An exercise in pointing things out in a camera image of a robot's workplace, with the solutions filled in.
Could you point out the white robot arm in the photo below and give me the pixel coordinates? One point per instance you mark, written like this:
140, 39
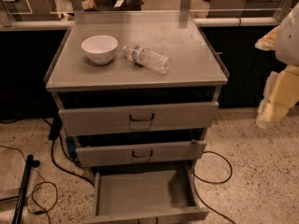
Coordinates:
284, 39

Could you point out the padded gripper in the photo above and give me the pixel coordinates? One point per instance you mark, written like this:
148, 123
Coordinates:
289, 44

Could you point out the grey drawer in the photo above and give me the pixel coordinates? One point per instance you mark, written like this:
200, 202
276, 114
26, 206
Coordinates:
138, 118
144, 153
157, 194

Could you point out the grey middle drawer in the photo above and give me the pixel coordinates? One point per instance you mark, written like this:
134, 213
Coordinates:
144, 153

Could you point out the black metal stand bar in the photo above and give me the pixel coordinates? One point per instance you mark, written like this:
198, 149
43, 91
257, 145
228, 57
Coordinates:
29, 164

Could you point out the white ceramic bowl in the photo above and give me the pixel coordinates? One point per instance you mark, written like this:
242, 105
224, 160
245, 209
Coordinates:
100, 49

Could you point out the grey bottom drawer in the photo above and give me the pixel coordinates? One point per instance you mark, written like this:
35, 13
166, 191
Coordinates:
157, 194

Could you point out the grey metal drawer cabinet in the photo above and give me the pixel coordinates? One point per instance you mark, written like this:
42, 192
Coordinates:
195, 75

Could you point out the clear plastic water bottle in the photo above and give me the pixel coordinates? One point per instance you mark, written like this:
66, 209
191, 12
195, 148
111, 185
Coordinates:
148, 58

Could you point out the grey top drawer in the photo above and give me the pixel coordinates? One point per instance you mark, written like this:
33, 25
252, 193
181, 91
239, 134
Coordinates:
138, 118

